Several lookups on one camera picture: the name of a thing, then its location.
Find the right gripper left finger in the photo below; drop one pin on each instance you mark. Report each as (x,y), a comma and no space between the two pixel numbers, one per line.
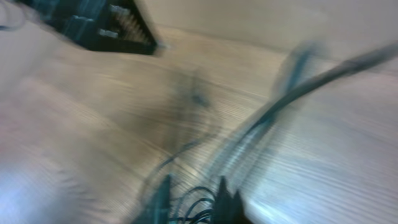
(158,209)

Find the cardboard back board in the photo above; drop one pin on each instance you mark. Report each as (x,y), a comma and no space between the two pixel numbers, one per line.
(340,28)

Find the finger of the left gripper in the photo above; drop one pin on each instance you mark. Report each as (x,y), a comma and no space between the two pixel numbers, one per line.
(98,25)

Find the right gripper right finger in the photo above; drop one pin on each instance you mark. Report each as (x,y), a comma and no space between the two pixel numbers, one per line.
(227,208)

